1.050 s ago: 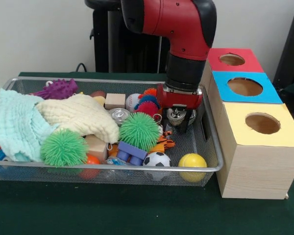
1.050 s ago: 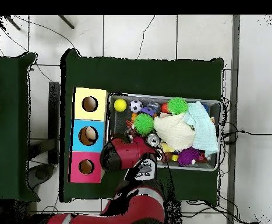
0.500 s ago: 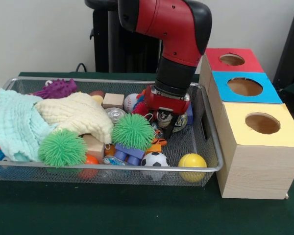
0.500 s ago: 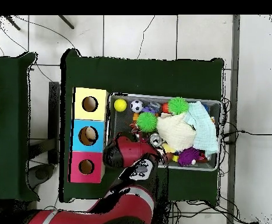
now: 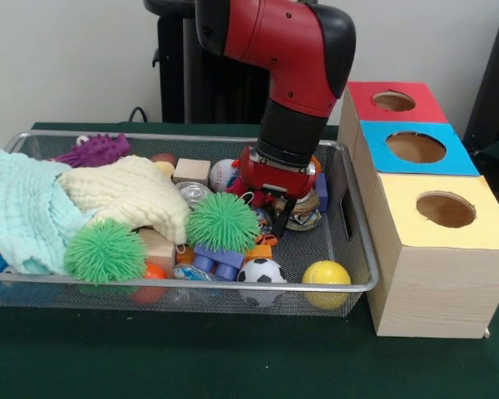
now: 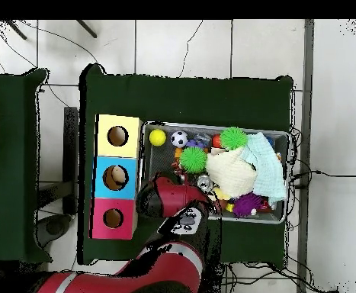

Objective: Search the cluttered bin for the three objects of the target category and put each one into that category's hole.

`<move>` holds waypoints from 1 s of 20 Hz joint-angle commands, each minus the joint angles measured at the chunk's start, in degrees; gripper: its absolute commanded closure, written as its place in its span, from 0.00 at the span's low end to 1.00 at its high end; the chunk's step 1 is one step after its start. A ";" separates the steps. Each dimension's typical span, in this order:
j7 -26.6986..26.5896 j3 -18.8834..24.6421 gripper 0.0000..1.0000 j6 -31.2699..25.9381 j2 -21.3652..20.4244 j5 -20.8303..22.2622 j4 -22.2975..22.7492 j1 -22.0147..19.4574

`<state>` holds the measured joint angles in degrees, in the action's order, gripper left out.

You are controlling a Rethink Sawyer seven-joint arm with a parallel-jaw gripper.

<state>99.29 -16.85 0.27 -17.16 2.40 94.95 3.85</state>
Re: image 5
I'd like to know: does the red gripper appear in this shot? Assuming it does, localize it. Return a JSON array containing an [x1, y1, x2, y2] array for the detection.
[[237, 145, 318, 239]]

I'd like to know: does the green spiky rubber ball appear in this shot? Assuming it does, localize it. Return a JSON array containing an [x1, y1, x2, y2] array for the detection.
[[186, 193, 261, 254], [64, 219, 147, 284]]

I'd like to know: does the silver mesh bin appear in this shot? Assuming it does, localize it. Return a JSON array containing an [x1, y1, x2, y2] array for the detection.
[[0, 131, 379, 319]]

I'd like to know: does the wooden box with three holes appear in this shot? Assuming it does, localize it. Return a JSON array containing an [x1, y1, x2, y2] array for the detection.
[[337, 81, 499, 338]]

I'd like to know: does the crushed printed can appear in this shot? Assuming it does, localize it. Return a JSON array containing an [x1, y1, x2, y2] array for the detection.
[[284, 189, 322, 232]]

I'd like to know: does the small soccer ball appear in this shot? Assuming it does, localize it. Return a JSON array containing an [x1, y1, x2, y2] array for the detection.
[[236, 257, 288, 308]]

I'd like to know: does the yellow foam ball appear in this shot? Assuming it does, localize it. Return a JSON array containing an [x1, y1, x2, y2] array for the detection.
[[302, 260, 353, 311]]

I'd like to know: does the purple toy building block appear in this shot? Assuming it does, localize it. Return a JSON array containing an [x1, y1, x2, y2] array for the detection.
[[192, 243, 245, 283]]

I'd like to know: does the wooden cube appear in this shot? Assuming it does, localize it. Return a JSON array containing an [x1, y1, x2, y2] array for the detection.
[[173, 157, 212, 185]]

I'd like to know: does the cream cloth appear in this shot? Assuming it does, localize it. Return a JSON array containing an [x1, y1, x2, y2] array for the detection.
[[57, 155, 192, 244]]

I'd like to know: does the purple spiky rubber toy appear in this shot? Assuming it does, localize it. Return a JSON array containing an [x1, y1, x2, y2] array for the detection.
[[52, 132, 132, 168]]

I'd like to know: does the mint green cloth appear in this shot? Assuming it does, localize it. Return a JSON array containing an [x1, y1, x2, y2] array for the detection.
[[0, 149, 99, 275]]

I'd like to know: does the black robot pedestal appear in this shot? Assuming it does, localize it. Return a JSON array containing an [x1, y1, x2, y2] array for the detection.
[[143, 0, 275, 125]]

